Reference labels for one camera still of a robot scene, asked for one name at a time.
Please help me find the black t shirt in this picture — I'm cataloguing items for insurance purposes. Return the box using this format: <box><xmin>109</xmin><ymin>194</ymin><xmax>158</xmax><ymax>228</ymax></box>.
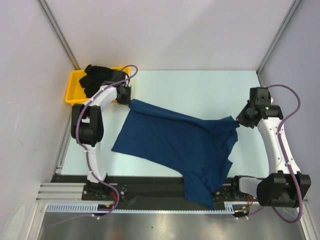
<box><xmin>79</xmin><ymin>64</ymin><xmax>115</xmax><ymax>98</ymax></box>

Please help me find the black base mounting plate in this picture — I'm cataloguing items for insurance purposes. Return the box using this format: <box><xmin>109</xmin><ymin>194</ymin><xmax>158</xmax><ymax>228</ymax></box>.
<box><xmin>50</xmin><ymin>174</ymin><xmax>261</xmax><ymax>211</ymax></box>

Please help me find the aluminium frame rail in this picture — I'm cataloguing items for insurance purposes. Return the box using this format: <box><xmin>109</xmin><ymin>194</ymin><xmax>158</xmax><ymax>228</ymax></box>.
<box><xmin>36</xmin><ymin>183</ymin><xmax>85</xmax><ymax>203</ymax></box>

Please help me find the light blue cable duct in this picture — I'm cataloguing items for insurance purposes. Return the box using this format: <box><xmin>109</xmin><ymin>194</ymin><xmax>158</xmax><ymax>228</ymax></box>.
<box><xmin>46</xmin><ymin>203</ymin><xmax>235</xmax><ymax>215</ymax></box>

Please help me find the yellow plastic bin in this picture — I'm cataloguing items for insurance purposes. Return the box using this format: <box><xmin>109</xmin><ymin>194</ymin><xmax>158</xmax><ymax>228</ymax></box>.
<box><xmin>65</xmin><ymin>66</ymin><xmax>131</xmax><ymax>105</ymax></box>

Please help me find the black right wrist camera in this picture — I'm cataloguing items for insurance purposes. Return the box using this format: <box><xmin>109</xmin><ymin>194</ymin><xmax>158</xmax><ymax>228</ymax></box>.
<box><xmin>249</xmin><ymin>87</ymin><xmax>271</xmax><ymax>107</ymax></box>

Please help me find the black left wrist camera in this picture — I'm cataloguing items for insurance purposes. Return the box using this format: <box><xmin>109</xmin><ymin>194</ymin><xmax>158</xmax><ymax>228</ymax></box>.
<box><xmin>111</xmin><ymin>69</ymin><xmax>129</xmax><ymax>82</ymax></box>

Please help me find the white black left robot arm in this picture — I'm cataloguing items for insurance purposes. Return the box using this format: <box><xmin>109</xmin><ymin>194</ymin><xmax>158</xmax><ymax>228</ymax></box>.
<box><xmin>71</xmin><ymin>83</ymin><xmax>132</xmax><ymax>200</ymax></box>

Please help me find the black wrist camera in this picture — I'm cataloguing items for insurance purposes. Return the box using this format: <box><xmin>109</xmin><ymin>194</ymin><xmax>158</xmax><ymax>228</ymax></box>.
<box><xmin>249</xmin><ymin>87</ymin><xmax>271</xmax><ymax>107</ymax></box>
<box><xmin>111</xmin><ymin>69</ymin><xmax>129</xmax><ymax>82</ymax></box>

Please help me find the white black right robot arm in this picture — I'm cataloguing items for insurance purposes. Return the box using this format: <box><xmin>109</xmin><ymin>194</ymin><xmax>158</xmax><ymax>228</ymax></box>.
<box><xmin>230</xmin><ymin>103</ymin><xmax>311</xmax><ymax>208</ymax></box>

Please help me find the blue t shirt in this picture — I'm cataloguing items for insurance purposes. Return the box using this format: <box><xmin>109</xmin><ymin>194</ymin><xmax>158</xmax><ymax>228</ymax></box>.
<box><xmin>111</xmin><ymin>99</ymin><xmax>240</xmax><ymax>210</ymax></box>

